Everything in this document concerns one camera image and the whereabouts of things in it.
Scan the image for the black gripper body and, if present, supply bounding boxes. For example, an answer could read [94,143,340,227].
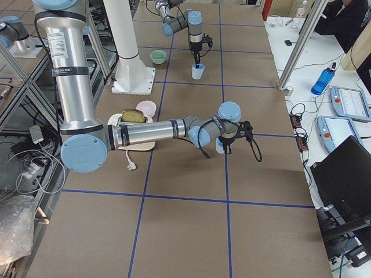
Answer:
[188,34,213,56]
[218,128,241,146]

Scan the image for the light blue cup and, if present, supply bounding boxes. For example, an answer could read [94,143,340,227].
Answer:
[191,64,205,80]
[216,138,225,154]

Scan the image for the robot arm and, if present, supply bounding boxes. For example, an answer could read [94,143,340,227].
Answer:
[145,1,213,72]
[33,1,249,173]

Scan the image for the green bowl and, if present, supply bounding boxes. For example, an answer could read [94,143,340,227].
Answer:
[150,50,167,65]

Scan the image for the pink bowl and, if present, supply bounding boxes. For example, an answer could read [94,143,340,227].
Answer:
[136,100,157,117]

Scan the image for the bread slice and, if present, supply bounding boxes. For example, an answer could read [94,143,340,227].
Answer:
[122,109,146,123]

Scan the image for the near teach pendant tablet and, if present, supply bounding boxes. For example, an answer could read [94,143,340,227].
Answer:
[317,116,363,153]

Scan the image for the teach pendant tablet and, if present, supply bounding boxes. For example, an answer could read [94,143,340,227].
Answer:
[317,116,363,153]
[330,86,370,122]

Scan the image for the blue water bottle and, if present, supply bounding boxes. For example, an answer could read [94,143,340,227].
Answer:
[311,62,337,96]

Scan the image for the white toaster plug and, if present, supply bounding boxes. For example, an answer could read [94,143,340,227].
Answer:
[125,150,137,171]

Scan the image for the cream toaster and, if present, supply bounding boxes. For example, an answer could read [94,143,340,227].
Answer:
[107,114,155,151]

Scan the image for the black laptop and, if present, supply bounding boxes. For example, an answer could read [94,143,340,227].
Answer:
[311,136,370,219]

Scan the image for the far teach pendant tablet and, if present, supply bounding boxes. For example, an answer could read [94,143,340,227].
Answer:
[330,86,370,122]

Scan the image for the seated person in black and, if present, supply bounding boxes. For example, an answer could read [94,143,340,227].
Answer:
[314,0,369,53]

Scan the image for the clear plastic bag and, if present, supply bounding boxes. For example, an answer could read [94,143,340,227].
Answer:
[1,195,36,265]

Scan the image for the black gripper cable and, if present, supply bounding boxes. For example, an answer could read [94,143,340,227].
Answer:
[192,115,263,162]

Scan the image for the white camera pillar base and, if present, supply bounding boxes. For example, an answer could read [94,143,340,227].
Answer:
[104,0,155,95]

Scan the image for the aluminium frame post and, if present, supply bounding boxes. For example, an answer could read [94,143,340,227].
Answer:
[277,0,328,96]

